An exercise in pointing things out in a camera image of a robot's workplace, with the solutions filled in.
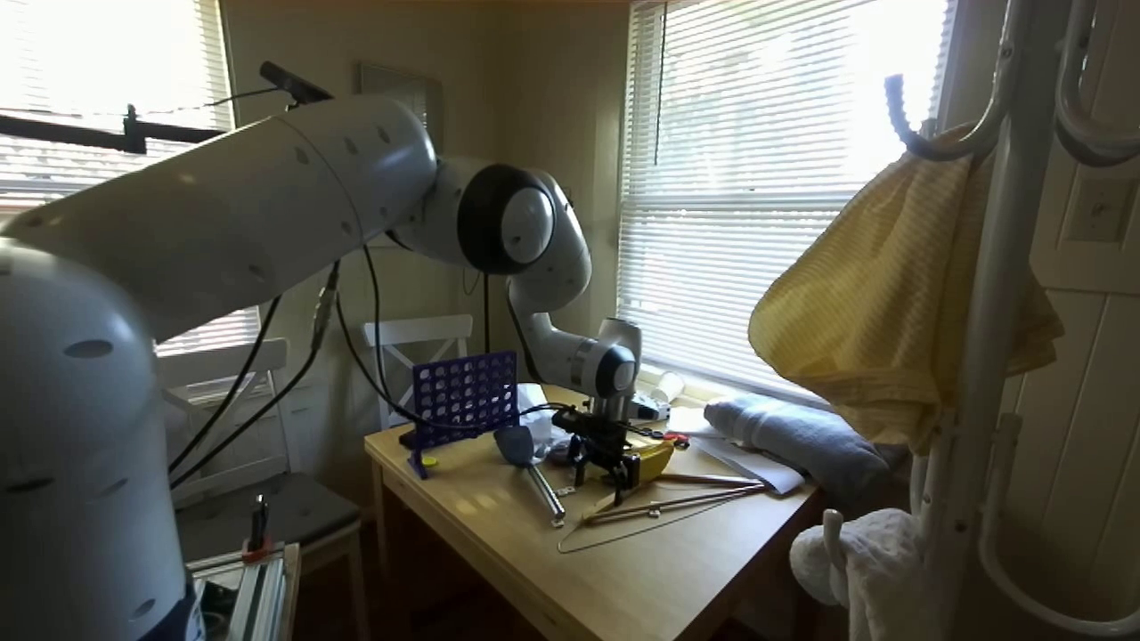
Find yellow plastic bag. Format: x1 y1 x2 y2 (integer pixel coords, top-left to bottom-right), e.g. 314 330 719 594
627 430 686 483

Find black red pen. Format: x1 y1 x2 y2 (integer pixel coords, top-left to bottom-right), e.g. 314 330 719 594
240 487 273 565

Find grey folded towel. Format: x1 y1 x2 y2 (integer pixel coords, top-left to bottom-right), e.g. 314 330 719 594
703 397 915 518

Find white paper sheet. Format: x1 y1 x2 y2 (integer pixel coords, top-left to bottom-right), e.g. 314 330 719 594
684 430 812 501

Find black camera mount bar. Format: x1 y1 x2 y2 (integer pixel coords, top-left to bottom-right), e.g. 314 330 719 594
0 100 233 160

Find white knotted cloth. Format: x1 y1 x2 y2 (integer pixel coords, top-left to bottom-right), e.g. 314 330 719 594
786 506 953 641

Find blue white plastic packaging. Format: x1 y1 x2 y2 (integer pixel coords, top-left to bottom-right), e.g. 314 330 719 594
514 378 576 463

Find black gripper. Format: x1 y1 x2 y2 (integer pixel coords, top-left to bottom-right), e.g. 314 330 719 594
584 397 641 500

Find black pan metal handle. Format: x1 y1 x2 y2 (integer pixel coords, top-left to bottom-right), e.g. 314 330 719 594
490 419 575 526

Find blue connect four grid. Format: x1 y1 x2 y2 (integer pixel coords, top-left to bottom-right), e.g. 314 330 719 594
399 347 525 483

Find white window blinds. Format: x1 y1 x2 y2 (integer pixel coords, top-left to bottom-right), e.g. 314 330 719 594
0 0 266 359
616 0 962 402

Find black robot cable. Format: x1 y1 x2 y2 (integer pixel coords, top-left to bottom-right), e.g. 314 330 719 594
168 241 428 491

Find white metal coat rack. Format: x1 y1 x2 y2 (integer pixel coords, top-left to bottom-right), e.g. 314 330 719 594
881 0 1140 641

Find white wooden chair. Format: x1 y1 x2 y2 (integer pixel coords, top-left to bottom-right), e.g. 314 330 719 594
361 310 482 430

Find dark side table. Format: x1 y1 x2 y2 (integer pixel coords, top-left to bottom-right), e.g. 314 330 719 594
170 469 368 641

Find yellow cloth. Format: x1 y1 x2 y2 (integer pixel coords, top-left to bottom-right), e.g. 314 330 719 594
743 147 1069 454

